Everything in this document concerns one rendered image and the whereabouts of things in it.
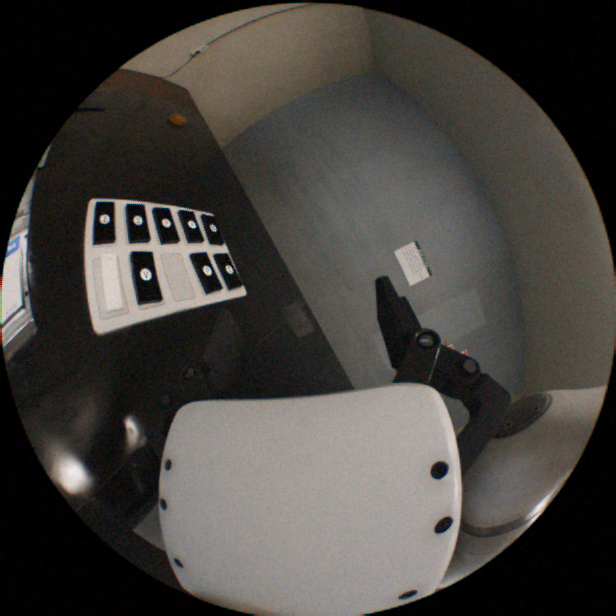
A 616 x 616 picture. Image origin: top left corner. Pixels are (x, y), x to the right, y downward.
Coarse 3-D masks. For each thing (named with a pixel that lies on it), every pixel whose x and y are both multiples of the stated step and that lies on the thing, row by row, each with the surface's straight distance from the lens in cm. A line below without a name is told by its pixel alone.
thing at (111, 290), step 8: (104, 256) 38; (112, 256) 38; (104, 264) 37; (112, 264) 38; (104, 272) 36; (112, 272) 37; (104, 280) 36; (112, 280) 36; (104, 288) 35; (112, 288) 36; (104, 296) 35; (112, 296) 35; (120, 296) 35; (112, 304) 34; (120, 304) 34; (112, 312) 35
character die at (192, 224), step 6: (180, 210) 55; (186, 210) 56; (180, 216) 54; (186, 216) 55; (192, 216) 56; (186, 222) 54; (192, 222) 55; (186, 228) 52; (192, 228) 53; (198, 228) 55; (186, 234) 51; (192, 234) 52; (198, 234) 53; (192, 240) 50; (198, 240) 52; (204, 240) 53
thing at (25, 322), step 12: (24, 216) 45; (12, 228) 46; (24, 228) 44; (24, 240) 42; (24, 252) 41; (24, 264) 39; (24, 276) 38; (24, 288) 37; (24, 312) 35; (12, 324) 35; (24, 324) 34; (12, 336) 35
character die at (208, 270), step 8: (192, 256) 48; (200, 256) 50; (208, 256) 51; (200, 264) 48; (208, 264) 50; (200, 272) 46; (208, 272) 48; (200, 280) 46; (208, 280) 47; (216, 280) 48; (208, 288) 46; (216, 288) 47
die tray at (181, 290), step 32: (96, 256) 39; (128, 256) 41; (160, 256) 44; (96, 288) 36; (128, 288) 38; (160, 288) 40; (192, 288) 44; (224, 288) 51; (96, 320) 34; (128, 320) 35
